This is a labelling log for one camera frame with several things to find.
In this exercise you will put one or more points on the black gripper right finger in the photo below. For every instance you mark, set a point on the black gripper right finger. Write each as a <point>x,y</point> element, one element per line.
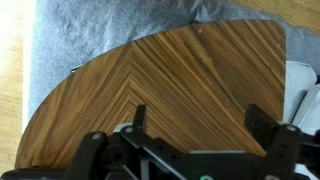
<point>277,140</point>

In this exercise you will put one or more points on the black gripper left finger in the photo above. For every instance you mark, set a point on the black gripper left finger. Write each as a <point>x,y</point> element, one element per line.
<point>137,129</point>

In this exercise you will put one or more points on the light gray sofa cushion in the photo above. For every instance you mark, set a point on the light gray sofa cushion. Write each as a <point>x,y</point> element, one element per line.
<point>302,97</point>

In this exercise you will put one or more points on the gray carpet rug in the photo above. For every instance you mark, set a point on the gray carpet rug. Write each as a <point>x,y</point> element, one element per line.
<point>69,33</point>

